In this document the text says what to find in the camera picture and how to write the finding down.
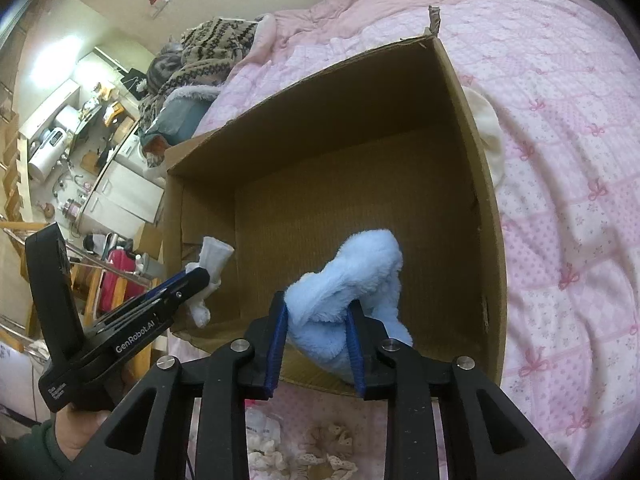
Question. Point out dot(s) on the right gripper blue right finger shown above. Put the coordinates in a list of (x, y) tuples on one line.
[(438, 407)]

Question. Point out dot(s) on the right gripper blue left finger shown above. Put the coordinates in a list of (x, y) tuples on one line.
[(147, 435)]

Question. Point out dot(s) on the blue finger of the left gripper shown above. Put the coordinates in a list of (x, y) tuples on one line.
[(192, 282)]

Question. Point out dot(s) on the white sock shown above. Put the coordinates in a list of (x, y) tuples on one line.
[(214, 256)]

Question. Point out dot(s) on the beige brown scrunchie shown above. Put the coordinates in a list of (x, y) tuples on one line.
[(326, 453)]

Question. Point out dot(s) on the light blue plush toy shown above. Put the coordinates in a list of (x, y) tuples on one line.
[(366, 268)]

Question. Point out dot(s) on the person's left hand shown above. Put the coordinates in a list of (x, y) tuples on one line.
[(74, 428)]

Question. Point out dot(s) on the wooden chair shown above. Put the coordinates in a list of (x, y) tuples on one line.
[(19, 230)]

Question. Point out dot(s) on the clear plastic labelled bag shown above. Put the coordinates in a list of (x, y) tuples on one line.
[(260, 424)]

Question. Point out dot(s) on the cream fabric scrunchie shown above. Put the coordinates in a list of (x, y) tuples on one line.
[(264, 459)]

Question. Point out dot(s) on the white kitchen cabinets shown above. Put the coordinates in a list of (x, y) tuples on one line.
[(124, 196)]

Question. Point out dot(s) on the teal orange pillow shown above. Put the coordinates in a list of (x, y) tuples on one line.
[(176, 121)]

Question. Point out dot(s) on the black hanging garment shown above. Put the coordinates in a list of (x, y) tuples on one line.
[(134, 82)]

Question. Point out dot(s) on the grey tabby cat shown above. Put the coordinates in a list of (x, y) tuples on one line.
[(167, 62)]

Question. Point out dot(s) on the open brown cardboard box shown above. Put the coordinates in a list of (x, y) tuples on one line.
[(383, 140)]

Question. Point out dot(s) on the patterned knit blanket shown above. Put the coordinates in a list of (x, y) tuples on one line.
[(211, 51)]

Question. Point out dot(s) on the pink patterned bed quilt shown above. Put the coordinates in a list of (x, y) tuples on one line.
[(564, 83)]

